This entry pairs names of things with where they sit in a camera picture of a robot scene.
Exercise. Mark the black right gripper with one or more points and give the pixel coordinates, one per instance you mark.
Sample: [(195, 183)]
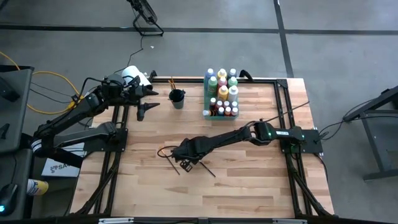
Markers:
[(189, 151)]

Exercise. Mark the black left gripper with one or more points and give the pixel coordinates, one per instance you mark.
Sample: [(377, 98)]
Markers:
[(140, 93)]

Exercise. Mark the black paintbrush orange bristles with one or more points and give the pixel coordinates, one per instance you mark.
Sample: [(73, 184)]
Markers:
[(173, 166)]

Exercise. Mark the black paintbrush orange tip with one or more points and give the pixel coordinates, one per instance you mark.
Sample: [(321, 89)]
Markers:
[(170, 85)]

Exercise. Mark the dark green cup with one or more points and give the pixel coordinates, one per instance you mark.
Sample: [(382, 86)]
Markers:
[(177, 99)]

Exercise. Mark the black paintbrush gold ferrule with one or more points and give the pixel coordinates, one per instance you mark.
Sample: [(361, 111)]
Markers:
[(173, 84)]

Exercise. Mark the small yellow paint bottle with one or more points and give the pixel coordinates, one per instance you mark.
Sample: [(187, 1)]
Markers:
[(206, 112)]

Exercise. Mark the small dark red paint bottle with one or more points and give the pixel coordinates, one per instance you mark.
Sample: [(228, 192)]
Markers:
[(213, 100)]

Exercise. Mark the large green paint bottle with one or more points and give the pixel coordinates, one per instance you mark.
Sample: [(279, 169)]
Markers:
[(212, 85), (232, 81)]

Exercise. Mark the large purple-blue paint bottle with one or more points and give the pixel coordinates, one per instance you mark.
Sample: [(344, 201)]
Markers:
[(209, 75)]

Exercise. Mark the small orange paint bottle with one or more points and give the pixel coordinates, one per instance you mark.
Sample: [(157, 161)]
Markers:
[(228, 110)]

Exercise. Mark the large yellow paint bottle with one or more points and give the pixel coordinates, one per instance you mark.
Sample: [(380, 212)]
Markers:
[(222, 93), (221, 74)]

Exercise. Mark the large pink paint bottle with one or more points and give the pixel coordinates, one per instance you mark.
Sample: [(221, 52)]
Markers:
[(221, 82)]

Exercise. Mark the small pink paint bottle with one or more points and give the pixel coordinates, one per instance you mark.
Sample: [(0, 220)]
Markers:
[(234, 111)]

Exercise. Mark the small purple paint bottle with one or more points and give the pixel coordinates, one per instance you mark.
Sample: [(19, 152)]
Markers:
[(234, 104)]

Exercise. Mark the large white paint bottle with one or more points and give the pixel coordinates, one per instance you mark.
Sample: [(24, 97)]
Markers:
[(233, 93)]

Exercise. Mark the large dark grey-blue paint bottle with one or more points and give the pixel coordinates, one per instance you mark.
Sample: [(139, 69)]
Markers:
[(232, 73)]

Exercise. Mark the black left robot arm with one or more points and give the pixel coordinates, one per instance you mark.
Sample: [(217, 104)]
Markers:
[(77, 112)]

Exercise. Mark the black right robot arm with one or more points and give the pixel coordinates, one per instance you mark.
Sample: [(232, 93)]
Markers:
[(248, 135)]

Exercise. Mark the black lamp clamp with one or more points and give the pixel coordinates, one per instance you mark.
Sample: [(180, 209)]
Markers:
[(152, 75)]

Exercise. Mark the teal translucent plastic bin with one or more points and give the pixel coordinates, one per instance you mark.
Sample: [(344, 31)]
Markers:
[(222, 118)]

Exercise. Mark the yellow black power plug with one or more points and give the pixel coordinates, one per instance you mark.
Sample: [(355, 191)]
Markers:
[(73, 104)]

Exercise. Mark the black floor fan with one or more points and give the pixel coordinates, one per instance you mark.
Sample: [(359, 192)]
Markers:
[(146, 12)]

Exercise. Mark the black diagonal beam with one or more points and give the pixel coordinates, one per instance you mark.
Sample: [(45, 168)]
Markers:
[(65, 158)]

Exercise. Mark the white paper sheet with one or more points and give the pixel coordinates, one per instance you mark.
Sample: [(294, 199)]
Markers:
[(62, 169)]

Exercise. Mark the grey desk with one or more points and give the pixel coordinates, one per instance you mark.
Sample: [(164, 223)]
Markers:
[(15, 124)]

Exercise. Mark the yellow white can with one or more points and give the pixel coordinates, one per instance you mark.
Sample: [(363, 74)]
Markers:
[(37, 187)]

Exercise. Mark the black device on desk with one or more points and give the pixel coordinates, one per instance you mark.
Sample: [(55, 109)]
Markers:
[(7, 90)]

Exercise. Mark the dark low desk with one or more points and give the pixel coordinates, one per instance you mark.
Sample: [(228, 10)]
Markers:
[(18, 168)]

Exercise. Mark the black computer mouse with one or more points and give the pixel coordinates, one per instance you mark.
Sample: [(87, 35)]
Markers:
[(7, 199)]

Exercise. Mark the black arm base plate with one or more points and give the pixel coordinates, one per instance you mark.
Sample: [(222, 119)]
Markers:
[(102, 146), (312, 146)]

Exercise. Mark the silver metal bracket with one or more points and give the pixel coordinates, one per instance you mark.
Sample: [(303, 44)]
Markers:
[(115, 221), (289, 221)]

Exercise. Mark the black metal desk frame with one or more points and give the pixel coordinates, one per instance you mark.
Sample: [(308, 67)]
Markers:
[(371, 140)]

